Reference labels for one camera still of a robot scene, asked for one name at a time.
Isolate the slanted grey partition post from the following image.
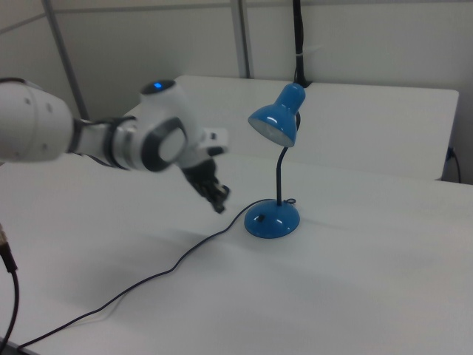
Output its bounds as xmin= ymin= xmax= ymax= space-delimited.
xmin=41 ymin=0 xmax=89 ymax=120

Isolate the blue gooseneck desk lamp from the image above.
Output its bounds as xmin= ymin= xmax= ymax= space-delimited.
xmin=243 ymin=83 xmax=307 ymax=240

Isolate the thick black camera cable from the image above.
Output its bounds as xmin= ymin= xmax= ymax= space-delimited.
xmin=0 ymin=221 xmax=21 ymax=355

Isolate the thin black lamp power cable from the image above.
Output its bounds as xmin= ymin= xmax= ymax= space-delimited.
xmin=16 ymin=198 xmax=298 ymax=352

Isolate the grey metal partition post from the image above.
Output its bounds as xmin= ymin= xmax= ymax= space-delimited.
xmin=231 ymin=0 xmax=255 ymax=79

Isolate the black wall socket cable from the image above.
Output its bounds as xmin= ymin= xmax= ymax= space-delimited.
xmin=447 ymin=146 xmax=463 ymax=183

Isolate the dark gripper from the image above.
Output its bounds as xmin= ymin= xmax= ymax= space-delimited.
xmin=181 ymin=158 xmax=233 ymax=215

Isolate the black camera pole with white band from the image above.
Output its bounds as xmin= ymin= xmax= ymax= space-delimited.
xmin=291 ymin=0 xmax=312 ymax=89

